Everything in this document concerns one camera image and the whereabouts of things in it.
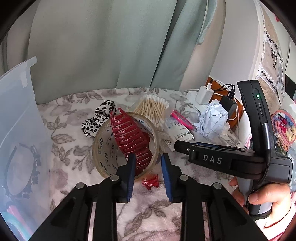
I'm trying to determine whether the person's right hand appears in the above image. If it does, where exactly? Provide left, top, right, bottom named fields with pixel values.
left=228, top=177, right=292, bottom=217

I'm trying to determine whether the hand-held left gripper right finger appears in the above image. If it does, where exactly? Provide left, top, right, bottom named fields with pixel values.
left=161, top=153, right=269, bottom=241

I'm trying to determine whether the black USB adapter with cable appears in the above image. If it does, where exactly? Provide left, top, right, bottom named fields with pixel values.
left=206, top=79, right=241, bottom=121

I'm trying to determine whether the red foil wrapper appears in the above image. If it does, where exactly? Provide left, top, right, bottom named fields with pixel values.
left=142, top=174, right=159, bottom=190

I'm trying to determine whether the floral printed blanket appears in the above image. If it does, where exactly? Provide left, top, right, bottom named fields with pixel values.
left=35, top=87, right=255, bottom=241

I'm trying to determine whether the white charger plug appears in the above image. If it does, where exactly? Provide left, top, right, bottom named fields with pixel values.
left=196, top=83, right=215, bottom=105

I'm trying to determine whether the clear plastic storage container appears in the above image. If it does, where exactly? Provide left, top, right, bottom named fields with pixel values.
left=0, top=56, right=52, bottom=241

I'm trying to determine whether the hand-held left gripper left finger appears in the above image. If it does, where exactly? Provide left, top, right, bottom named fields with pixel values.
left=29, top=153, right=137, bottom=241

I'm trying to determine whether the pink oval comb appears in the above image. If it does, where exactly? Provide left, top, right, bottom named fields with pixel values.
left=171, top=110, right=197, bottom=130

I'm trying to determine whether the white cylinder tube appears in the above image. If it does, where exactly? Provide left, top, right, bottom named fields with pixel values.
left=238, top=111, right=255, bottom=144

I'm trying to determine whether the black decorated headband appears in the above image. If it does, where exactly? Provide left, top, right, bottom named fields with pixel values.
left=2, top=143, right=41, bottom=200

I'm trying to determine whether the black charger cable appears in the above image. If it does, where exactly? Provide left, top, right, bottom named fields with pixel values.
left=213, top=84, right=236, bottom=99

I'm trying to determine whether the dark red hair claw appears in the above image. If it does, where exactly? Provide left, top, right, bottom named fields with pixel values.
left=109, top=107, right=158, bottom=176

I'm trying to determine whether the beige quilted lace cover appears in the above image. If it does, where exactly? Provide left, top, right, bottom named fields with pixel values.
left=254, top=0, right=289, bottom=107

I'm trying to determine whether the clear tape roll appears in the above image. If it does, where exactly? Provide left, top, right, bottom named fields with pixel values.
left=92, top=112, right=160, bottom=180

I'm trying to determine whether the pale green curtain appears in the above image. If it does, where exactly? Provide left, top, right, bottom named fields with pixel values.
left=5, top=0, right=226, bottom=105

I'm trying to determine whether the colourful cartoon pouch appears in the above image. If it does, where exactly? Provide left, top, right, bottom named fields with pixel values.
left=269, top=109, right=296, bottom=158

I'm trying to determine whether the black charger plug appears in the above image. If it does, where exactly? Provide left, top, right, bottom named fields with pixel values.
left=219, top=91, right=238, bottom=121

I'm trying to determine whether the white paper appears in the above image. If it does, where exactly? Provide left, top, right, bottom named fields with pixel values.
left=194, top=100, right=229, bottom=139

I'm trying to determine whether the bundle of cotton swabs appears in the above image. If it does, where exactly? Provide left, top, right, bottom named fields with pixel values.
left=134, top=94, right=170, bottom=129

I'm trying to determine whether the small white medicine box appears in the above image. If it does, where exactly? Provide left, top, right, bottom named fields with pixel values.
left=165, top=116, right=195, bottom=152

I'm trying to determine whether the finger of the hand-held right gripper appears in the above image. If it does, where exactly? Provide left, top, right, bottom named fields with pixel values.
left=194, top=142, right=247, bottom=151
left=174, top=140, right=192, bottom=154

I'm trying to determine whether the leopard print scrunchie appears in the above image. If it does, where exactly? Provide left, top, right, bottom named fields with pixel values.
left=81, top=100, right=118, bottom=138

